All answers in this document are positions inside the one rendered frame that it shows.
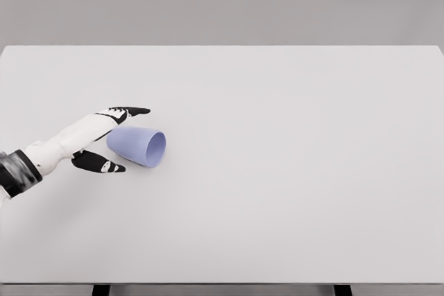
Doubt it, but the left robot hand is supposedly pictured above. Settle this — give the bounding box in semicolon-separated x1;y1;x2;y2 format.
51;106;152;174

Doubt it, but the lilac plastic cup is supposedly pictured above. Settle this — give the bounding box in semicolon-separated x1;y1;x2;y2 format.
105;125;167;168

